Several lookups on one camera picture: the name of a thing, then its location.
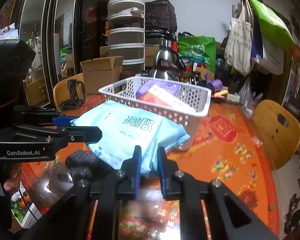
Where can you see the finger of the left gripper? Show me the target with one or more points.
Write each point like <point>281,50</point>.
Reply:
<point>57,138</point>
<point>47,117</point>

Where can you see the steel kettle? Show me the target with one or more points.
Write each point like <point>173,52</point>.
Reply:
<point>167,64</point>

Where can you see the pink tissue pack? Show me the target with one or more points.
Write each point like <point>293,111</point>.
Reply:
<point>163,98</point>

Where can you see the black bag on shelf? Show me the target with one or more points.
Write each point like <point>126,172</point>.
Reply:
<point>160,19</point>

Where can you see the green shopping bag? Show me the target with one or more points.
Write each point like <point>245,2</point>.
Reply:
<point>199,49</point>

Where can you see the person's left hand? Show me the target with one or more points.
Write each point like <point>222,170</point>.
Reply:
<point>12,183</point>

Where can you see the wooden chair left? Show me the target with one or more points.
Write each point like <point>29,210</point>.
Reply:
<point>61,92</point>

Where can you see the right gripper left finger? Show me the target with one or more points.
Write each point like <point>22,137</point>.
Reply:
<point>116,187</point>

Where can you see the wooden chair right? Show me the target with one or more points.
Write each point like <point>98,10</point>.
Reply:
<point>280,132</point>

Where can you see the lime green hanging bag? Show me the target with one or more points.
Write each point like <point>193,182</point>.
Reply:
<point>270,27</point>

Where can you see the white canvas tote bag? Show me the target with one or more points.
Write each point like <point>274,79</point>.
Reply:
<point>238,47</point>

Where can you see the purple tissue pack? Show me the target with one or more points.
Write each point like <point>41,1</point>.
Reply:
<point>168,86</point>

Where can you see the black folding stand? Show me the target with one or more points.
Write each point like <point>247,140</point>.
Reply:
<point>74,102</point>

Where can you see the light blue tissue pack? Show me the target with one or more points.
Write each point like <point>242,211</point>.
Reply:
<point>123,128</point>

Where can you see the brown jar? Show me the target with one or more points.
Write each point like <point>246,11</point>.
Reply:
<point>126,74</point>

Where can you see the white perforated plastic basket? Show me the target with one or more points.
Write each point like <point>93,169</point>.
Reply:
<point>197,97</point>

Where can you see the grey stacked drawer tower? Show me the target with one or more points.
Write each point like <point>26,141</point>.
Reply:
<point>126,33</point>

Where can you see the wooden chair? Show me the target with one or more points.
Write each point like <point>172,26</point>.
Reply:
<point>61,92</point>
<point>280,132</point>

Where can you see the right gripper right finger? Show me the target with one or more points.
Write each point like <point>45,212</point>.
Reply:
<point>195,198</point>

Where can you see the cardboard box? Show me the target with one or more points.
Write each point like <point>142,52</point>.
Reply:
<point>100,72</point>

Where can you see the grey knitted glove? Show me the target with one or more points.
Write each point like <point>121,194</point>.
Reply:
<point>83,165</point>

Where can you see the purple tape roll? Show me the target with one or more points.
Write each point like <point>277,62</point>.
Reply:
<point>213,85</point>

